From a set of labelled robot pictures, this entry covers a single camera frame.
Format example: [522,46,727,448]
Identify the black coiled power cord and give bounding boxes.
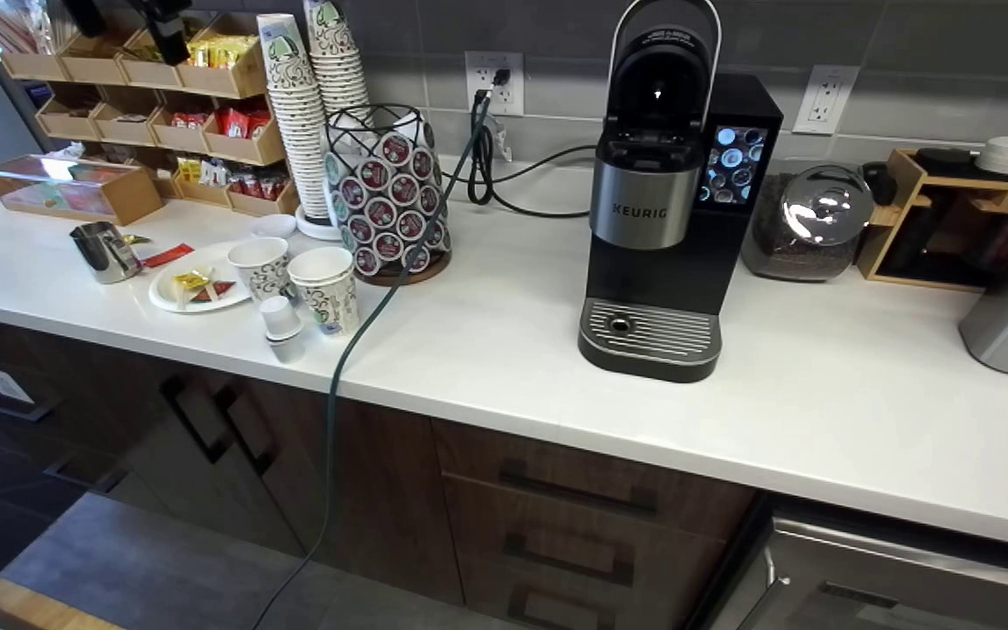
[461,87,602,225]

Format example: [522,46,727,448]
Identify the white wall outlet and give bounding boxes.
[465,51,524,114]
[796,66,859,136]

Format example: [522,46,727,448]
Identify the white wall outlet left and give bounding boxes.
[465,51,524,114]

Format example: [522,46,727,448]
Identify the wooden rack with items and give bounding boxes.
[855,145,1008,287]

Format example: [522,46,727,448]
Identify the wooden condiment organizer shelf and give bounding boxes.
[0,18,297,214]

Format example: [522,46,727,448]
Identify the silver round appliance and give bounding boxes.
[743,165,875,284]

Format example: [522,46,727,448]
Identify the stainless steel milk pitcher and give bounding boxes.
[71,220,140,284]

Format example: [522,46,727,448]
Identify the black Keurig coffee machine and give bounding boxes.
[579,0,784,382]

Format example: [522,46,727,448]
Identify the tall paper cup stack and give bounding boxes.
[255,14,333,220]

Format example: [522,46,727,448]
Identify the stainless dishwasher front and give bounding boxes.
[705,499,1008,630]

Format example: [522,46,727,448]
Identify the white wall outlet right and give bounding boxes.
[796,66,859,136]

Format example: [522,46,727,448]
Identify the patterned paper cup right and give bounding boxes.
[286,243,362,336]

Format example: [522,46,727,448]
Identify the dark green power cable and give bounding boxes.
[248,136,479,630]

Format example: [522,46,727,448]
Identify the patterned paper cup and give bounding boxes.
[286,243,362,336]
[229,235,291,301]

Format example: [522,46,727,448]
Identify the patterned paper cup left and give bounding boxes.
[229,235,291,301]

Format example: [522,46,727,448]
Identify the white paper plate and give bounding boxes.
[146,267,248,316]

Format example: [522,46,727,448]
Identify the packets on plate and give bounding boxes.
[169,270,230,305]

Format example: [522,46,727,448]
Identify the wire K-cup pod carousel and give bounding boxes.
[325,101,452,284]

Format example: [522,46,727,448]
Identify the stacked white creamer cups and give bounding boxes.
[258,292,304,364]

